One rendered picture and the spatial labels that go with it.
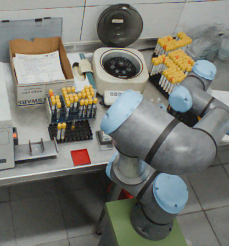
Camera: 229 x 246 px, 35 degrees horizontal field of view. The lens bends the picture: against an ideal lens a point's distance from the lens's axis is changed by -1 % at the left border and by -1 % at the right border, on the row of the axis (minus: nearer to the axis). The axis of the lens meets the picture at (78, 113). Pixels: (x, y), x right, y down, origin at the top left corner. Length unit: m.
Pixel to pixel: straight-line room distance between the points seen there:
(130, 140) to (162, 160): 0.08
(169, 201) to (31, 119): 0.71
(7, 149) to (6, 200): 1.05
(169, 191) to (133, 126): 0.43
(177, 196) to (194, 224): 1.32
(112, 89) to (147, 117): 0.87
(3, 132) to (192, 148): 0.67
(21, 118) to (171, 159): 0.92
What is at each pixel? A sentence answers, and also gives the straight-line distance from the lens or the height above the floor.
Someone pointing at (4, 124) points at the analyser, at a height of 1.15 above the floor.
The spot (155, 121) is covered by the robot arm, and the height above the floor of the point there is 1.52.
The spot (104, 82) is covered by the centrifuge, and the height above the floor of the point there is 0.97.
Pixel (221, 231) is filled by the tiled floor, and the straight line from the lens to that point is 2.53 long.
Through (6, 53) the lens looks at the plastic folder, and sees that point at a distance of 1.77.
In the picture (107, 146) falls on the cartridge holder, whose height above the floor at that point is 0.89.
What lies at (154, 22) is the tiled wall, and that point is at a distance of 1.94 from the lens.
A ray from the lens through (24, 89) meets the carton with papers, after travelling 1.51.
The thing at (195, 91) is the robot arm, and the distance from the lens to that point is 1.15.
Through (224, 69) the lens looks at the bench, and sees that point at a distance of 2.05.
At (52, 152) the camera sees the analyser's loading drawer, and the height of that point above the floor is 0.91.
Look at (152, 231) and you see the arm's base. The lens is 1.28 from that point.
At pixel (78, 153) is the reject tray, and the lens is 1.46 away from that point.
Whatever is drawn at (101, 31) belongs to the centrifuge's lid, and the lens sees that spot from 1.78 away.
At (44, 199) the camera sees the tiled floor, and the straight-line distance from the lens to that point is 2.33.
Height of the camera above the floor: 2.09
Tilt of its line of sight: 50 degrees down
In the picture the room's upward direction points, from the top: 9 degrees clockwise
